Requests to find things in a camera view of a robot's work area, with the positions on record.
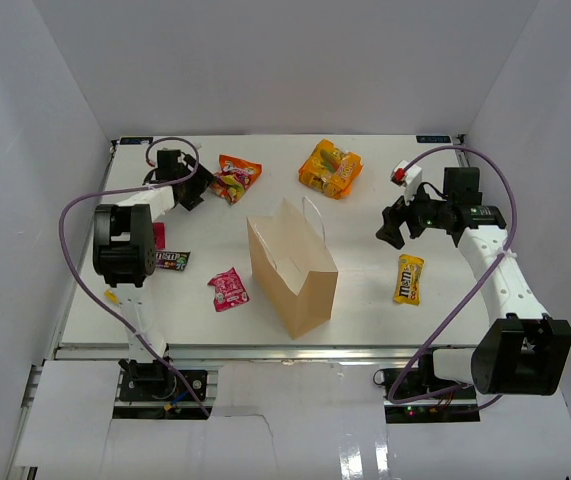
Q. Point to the blue label left corner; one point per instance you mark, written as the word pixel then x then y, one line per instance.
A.
pixel 133 140

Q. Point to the dark brown M&M's packet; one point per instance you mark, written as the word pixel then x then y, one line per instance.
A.
pixel 170 260

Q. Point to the magenta small snack packet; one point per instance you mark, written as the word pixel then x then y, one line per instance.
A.
pixel 159 235

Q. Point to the orange yellow snack multipack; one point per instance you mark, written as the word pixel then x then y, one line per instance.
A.
pixel 330 170

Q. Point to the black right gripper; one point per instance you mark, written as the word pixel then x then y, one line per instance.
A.
pixel 394 216

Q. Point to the pink candy packet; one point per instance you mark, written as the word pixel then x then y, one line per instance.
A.
pixel 229 290

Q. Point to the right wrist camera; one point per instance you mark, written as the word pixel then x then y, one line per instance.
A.
pixel 408 178

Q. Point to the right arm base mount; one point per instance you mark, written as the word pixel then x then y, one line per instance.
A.
pixel 456 407

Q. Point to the aluminium front rail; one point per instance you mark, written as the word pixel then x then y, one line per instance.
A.
pixel 221 353

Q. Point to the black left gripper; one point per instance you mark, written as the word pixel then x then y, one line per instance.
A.
pixel 202 178

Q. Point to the yellow M&M's packet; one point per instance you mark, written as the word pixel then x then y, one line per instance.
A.
pixel 407 289

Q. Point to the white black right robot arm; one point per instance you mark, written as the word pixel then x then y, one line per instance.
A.
pixel 524 350

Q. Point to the brown paper bag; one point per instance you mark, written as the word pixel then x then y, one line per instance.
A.
pixel 292 263

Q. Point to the orange fruit candy bag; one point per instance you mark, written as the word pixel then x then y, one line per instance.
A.
pixel 234 178

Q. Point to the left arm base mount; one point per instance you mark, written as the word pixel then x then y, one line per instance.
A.
pixel 150 382

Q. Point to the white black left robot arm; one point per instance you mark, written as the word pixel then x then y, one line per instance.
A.
pixel 124 246

